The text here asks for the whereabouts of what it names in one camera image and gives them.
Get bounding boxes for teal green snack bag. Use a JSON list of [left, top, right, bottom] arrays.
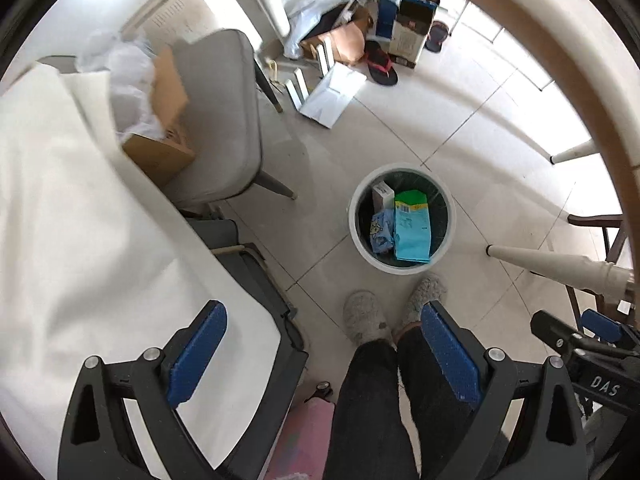
[[394, 190, 432, 263]]

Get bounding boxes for white round trash bin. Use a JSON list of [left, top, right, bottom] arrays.
[[347, 162, 457, 276]]

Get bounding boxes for white table leg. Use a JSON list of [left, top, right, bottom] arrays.
[[549, 140, 598, 165], [486, 245, 637, 302]]

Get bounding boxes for dark wooden chair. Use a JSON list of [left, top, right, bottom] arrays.
[[566, 214, 636, 325]]

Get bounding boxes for white sofa cover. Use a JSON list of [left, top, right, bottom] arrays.
[[1, 64, 281, 479]]

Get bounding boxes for right grey fuzzy slipper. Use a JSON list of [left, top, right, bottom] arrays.
[[393, 272, 447, 339]]

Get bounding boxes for grey fuzzy slipper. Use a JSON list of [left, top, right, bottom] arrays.
[[393, 272, 447, 339], [343, 290, 393, 347]]

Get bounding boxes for left grey fuzzy slipper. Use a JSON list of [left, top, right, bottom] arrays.
[[343, 290, 393, 347]]

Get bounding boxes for far white table leg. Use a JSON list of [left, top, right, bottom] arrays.
[[549, 140, 598, 165]]

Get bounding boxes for blue white plastic wrapper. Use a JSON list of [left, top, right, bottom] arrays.
[[370, 209, 395, 255]]

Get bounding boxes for white small box in bin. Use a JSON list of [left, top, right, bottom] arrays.
[[371, 180, 395, 212]]

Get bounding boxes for brown cardboard box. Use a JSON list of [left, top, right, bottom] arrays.
[[122, 46, 195, 188]]

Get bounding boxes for grey cushioned chair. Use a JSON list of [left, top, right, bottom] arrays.
[[163, 29, 297, 209]]

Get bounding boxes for black red flip-flop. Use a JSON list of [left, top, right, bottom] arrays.
[[364, 40, 398, 87]]

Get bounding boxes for white flat paper sheet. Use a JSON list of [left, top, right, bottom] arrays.
[[299, 63, 367, 129]]

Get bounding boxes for blue printed carton box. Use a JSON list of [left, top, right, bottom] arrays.
[[375, 0, 440, 68]]

